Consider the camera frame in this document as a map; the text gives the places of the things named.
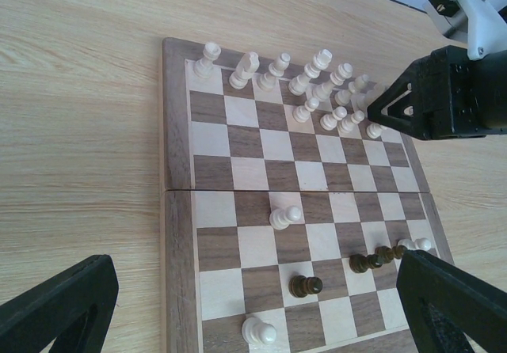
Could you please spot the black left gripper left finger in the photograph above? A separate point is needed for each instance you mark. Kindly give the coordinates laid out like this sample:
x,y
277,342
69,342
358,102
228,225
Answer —
x,y
70,312

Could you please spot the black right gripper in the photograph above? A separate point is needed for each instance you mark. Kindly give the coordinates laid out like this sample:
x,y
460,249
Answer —
x,y
446,95

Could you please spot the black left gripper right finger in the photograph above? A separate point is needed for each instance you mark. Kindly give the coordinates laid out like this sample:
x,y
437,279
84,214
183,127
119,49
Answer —
x,y
444,306

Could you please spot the white pawn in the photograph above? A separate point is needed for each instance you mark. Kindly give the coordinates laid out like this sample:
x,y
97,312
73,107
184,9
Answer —
x,y
257,332
418,244
281,219
329,121
374,130
346,125
302,113

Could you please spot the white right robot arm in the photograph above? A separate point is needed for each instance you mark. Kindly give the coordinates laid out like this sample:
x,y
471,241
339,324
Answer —
x,y
486,31

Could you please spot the dark pawn on board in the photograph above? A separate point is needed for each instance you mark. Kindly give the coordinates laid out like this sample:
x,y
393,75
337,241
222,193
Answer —
x,y
390,253
301,286
360,263

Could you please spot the wooden chess board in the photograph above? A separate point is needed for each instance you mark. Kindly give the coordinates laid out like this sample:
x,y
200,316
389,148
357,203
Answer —
x,y
228,158

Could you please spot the white knight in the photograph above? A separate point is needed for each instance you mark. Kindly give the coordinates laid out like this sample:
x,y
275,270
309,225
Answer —
x,y
245,70
361,101

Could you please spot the white bishop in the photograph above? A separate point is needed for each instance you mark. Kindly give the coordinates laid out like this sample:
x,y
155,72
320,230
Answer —
x,y
267,81
342,97

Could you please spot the white queen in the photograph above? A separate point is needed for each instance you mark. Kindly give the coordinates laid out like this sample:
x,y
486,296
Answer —
x,y
323,91

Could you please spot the white king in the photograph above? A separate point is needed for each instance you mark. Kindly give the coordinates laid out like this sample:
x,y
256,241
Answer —
x,y
320,61

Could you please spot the white rook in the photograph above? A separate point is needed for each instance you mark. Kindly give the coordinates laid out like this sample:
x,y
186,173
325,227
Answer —
x,y
204,66

